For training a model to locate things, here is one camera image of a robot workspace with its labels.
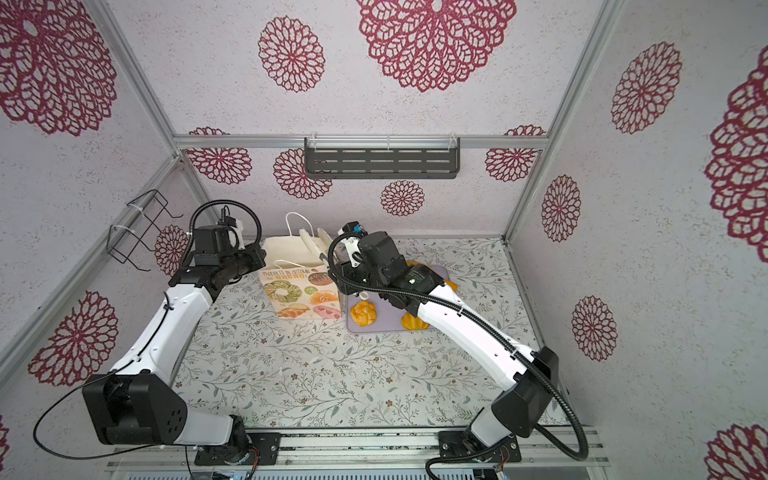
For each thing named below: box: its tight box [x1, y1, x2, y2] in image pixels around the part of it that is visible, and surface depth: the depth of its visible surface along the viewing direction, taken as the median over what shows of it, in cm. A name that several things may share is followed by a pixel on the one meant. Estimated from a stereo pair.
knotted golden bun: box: [350, 300, 377, 327], surface depth 96 cm
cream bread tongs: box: [299, 227, 333, 268], surface depth 76 cm
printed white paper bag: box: [258, 236, 342, 320], surface depth 87 cm
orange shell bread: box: [401, 312, 431, 330], surface depth 96 cm
